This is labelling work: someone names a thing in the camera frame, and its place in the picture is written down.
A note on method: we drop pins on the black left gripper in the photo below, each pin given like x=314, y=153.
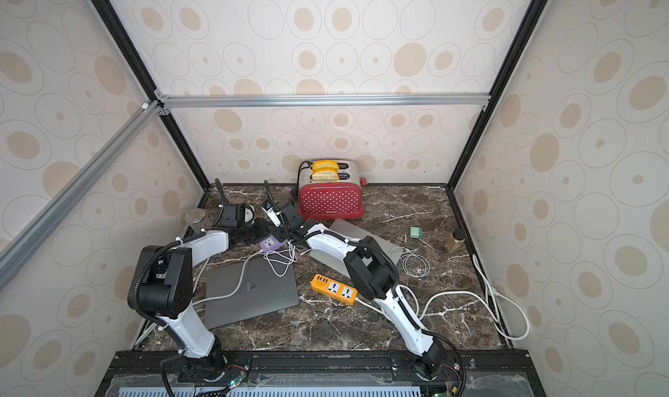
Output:
x=258, y=227

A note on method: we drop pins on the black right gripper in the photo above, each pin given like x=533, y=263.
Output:
x=272, y=206

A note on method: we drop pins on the green charger plug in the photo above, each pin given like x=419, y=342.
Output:
x=416, y=232

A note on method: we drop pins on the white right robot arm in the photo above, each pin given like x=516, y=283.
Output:
x=372, y=273

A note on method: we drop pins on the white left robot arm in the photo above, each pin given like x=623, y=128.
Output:
x=162, y=286

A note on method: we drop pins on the silver apple laptop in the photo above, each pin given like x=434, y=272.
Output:
x=350, y=230

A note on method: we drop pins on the dark grey laptop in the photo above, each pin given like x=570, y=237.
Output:
x=223, y=315

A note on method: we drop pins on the purple power strip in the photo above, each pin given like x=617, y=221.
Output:
x=271, y=244

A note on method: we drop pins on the clear glass jar with powder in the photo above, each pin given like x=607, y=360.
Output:
x=198, y=220

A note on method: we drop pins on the red polka dot toaster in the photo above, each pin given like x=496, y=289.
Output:
x=331, y=200

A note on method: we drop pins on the yellow toast slice front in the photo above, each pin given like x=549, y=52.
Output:
x=325, y=175

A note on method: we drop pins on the yellow toast slice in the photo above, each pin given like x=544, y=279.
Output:
x=325, y=175
x=328, y=165

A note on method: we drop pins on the yellow toast slice back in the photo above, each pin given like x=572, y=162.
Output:
x=328, y=165

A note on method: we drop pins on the orange power strip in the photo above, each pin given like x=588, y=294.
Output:
x=334, y=289

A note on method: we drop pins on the horizontal aluminium bar back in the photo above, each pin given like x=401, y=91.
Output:
x=332, y=100

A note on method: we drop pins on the amber spice jar black lid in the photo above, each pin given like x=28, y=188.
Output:
x=455, y=240

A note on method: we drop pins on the diagonal aluminium bar left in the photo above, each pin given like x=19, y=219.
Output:
x=24, y=245

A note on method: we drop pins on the white charger cable grey laptop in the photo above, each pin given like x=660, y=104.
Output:
x=260, y=280

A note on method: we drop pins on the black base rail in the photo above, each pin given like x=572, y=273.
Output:
x=321, y=373

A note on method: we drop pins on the black corner frame post left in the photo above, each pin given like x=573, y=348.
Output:
x=118, y=32

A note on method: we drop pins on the black corner frame post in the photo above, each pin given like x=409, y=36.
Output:
x=118, y=32
x=527, y=26

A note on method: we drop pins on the black corner frame post right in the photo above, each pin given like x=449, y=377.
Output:
x=527, y=26

